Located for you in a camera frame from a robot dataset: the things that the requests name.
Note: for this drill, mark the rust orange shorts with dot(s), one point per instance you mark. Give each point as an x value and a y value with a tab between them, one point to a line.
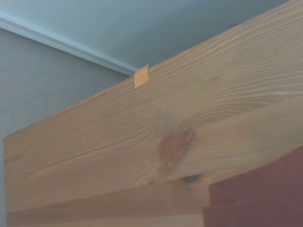
255	194

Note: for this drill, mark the square orange tape piece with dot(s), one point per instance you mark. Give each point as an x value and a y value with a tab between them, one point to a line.
141	76

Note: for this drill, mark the white door trim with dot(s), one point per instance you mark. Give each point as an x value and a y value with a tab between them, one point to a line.
71	48

